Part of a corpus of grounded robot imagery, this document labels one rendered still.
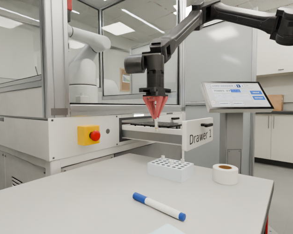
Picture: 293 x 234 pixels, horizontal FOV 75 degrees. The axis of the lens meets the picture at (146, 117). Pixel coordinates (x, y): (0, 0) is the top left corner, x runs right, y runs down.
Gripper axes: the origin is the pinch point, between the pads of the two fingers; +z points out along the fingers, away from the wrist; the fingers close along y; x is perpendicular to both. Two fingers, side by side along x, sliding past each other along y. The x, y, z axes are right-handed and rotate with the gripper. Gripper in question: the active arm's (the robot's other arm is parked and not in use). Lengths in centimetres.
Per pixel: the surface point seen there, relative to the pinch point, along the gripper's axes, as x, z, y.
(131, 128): -21.2, 6.8, -13.3
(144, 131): -13.8, 7.4, -13.1
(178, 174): 10.1, 16.5, 3.6
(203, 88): -20, -17, -106
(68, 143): -28.2, 9.8, 14.1
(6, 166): -73, 26, 18
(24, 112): -48, -1, 20
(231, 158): 1, 42, -118
